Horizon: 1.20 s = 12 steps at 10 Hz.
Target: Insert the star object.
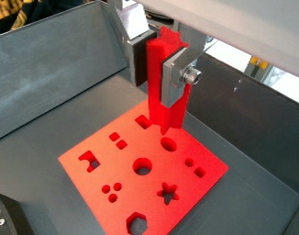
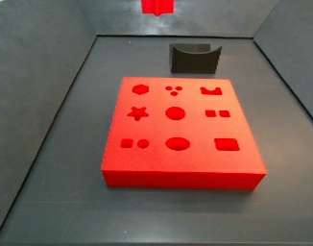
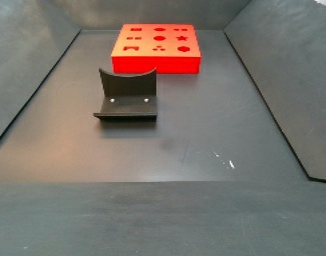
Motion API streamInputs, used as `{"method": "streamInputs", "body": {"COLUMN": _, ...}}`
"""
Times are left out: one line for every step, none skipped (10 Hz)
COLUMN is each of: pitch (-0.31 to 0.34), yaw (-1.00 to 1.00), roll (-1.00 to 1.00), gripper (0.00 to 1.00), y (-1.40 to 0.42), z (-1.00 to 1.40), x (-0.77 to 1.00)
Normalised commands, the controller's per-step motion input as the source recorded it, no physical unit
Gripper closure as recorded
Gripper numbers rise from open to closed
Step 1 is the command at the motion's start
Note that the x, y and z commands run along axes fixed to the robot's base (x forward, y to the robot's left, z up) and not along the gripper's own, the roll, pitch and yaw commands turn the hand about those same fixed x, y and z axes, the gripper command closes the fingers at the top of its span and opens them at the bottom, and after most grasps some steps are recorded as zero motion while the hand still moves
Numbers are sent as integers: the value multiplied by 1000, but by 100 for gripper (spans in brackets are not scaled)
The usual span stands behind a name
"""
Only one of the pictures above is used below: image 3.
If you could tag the red shape sorter block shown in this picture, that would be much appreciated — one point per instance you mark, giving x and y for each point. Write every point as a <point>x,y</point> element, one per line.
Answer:
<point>164,47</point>

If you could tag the black curved holder stand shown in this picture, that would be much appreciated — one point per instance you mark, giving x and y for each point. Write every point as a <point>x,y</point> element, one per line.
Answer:
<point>130,96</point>

